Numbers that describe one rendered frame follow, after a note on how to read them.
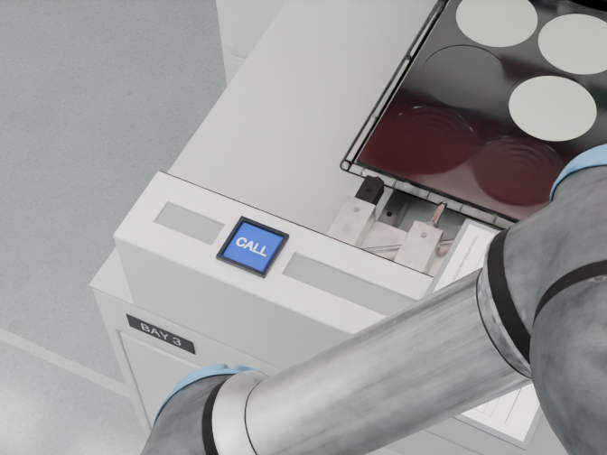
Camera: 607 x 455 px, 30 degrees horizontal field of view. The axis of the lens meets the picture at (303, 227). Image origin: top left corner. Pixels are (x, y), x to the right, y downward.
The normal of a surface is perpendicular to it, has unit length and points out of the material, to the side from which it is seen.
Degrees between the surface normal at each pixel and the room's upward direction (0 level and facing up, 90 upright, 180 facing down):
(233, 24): 90
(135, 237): 0
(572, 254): 54
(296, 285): 0
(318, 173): 0
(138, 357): 90
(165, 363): 90
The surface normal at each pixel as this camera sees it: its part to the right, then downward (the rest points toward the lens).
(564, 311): -0.78, -0.48
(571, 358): -0.75, -0.18
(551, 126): -0.04, -0.58
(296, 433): -0.53, 0.28
